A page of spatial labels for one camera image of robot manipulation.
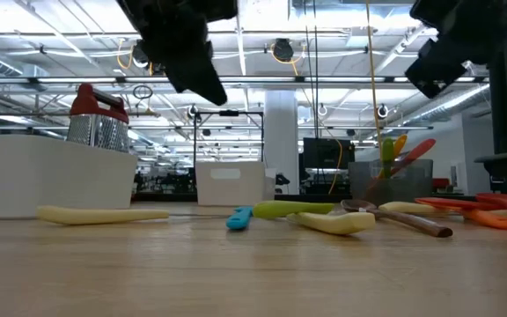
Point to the red and silver grater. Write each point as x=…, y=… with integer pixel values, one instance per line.
x=99, y=132

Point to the black aluminium table frame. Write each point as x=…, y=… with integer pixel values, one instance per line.
x=315, y=198

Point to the black monitor back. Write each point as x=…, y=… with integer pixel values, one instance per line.
x=328, y=154

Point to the gray translucent plastic bin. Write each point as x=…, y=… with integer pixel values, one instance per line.
x=407, y=185

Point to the orange silicone spatula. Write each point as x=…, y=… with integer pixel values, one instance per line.
x=491, y=220

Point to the red silicone spatula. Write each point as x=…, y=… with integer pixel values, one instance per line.
x=456, y=203

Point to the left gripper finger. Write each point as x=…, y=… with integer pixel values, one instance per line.
x=196, y=79

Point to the green silicone spatula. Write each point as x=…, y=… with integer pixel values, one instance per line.
x=387, y=152

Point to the white building column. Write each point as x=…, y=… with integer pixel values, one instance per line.
x=282, y=141

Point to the brown wooden spoon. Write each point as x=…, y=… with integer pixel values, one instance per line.
x=416, y=223

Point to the yellow silicone spatula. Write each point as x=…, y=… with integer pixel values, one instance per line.
x=399, y=143

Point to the small white plastic bin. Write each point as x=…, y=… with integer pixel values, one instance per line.
x=236, y=189

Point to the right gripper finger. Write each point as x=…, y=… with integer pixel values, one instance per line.
x=434, y=70

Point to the black gantry frame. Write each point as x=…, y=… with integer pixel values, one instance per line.
x=229, y=113

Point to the green silicone spoon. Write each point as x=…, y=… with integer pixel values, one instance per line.
x=288, y=209

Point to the large white plastic bin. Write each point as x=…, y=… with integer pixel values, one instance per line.
x=51, y=176

